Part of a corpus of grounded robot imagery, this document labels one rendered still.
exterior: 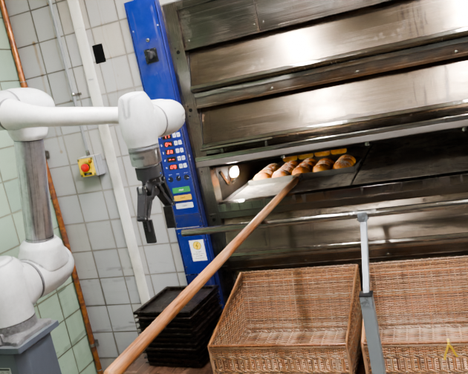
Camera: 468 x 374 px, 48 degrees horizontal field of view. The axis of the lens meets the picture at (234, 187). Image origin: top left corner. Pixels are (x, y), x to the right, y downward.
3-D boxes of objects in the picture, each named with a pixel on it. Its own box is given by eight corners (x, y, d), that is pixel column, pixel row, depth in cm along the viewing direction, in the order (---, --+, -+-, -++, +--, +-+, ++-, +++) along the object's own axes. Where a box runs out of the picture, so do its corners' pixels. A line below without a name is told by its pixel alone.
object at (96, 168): (88, 175, 266) (84, 156, 264) (105, 173, 262) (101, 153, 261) (80, 179, 259) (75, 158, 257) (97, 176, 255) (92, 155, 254)
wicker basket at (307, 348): (249, 324, 254) (238, 270, 249) (369, 321, 233) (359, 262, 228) (212, 382, 209) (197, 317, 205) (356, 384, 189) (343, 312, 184)
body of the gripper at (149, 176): (143, 163, 159) (149, 193, 161) (128, 170, 152) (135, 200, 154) (165, 160, 157) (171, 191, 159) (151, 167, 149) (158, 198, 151)
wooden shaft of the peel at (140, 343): (115, 386, 102) (111, 372, 101) (102, 386, 103) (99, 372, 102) (299, 182, 259) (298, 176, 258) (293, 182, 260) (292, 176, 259)
